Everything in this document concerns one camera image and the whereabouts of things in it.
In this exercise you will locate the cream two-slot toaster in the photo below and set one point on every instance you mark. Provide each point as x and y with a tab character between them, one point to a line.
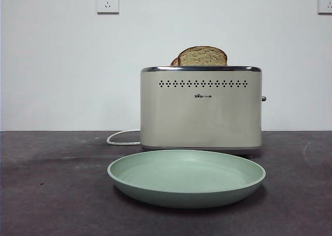
202	119

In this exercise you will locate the grey toaster lever knob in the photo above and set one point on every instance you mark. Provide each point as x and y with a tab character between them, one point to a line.
264	99

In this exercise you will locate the pale green round plate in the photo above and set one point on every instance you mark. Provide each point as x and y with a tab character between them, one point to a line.
181	176

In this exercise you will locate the large brown bread slice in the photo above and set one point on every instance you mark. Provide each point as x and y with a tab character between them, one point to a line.
203	57

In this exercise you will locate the small brown bread slice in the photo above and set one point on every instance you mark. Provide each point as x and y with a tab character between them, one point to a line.
174	62

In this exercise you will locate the white wall socket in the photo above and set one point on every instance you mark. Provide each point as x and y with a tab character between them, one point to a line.
325	2
108	2

